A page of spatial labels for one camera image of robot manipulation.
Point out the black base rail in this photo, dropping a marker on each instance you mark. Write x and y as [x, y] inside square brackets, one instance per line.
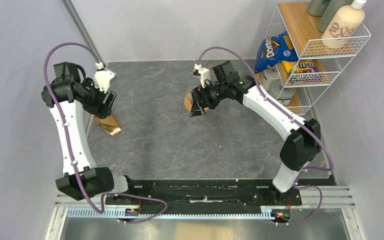
[204, 196]

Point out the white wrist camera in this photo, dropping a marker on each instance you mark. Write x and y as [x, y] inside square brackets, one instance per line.
[102, 77]
[203, 74]

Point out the white cable duct strip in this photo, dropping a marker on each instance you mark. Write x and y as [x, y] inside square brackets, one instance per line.
[118, 212]

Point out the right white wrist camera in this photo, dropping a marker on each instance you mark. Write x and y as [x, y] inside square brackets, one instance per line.
[203, 74]

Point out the brown paper coffee filters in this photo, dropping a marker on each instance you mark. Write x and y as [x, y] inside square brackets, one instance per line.
[109, 124]

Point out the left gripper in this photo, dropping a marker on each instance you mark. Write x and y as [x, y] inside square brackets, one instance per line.
[100, 110]

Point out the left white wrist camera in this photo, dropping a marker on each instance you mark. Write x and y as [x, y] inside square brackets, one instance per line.
[102, 77]

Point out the white wire shelf rack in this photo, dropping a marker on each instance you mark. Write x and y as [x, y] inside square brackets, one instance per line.
[292, 17]

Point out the cream pump lotion bottle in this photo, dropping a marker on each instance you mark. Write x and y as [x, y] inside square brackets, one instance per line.
[343, 24]

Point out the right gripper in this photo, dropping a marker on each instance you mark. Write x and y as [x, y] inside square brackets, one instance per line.
[200, 93]

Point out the blue doritos chip bag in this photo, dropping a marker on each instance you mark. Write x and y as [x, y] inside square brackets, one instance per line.
[274, 50]

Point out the yellow m&m candy bag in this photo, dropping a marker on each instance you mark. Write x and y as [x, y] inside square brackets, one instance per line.
[302, 71]

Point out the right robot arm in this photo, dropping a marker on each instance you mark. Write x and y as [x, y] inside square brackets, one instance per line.
[299, 147]

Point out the aluminium frame post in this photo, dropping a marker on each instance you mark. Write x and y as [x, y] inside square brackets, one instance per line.
[82, 30]

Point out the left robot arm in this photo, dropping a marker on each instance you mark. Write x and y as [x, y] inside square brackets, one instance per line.
[68, 97]

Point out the green pump bottle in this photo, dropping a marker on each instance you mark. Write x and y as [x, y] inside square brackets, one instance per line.
[332, 8]
[317, 8]

